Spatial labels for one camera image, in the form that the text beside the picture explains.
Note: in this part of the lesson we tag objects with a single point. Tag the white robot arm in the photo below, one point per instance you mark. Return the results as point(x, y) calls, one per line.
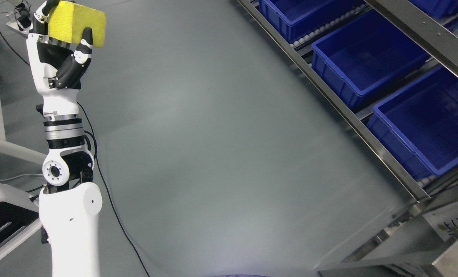
point(69, 202)

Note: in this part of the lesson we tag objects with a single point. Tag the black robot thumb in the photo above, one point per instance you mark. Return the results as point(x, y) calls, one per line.
point(75, 65)

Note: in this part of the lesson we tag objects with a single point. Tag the yellow foam block notched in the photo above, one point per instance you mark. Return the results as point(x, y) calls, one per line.
point(68, 20)

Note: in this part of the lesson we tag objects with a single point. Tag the metal shelf rack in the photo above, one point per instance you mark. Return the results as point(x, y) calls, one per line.
point(421, 238)

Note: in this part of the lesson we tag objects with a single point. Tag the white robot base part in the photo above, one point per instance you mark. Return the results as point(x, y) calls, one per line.
point(18, 218)

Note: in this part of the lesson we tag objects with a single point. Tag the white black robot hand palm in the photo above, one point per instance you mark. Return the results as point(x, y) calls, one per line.
point(45, 60)

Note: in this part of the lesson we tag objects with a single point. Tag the blue plastic bin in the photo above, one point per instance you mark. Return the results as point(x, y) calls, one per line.
point(362, 60)
point(418, 124)
point(294, 19)

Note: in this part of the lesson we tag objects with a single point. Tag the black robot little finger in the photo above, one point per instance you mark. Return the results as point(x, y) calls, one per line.
point(40, 18)

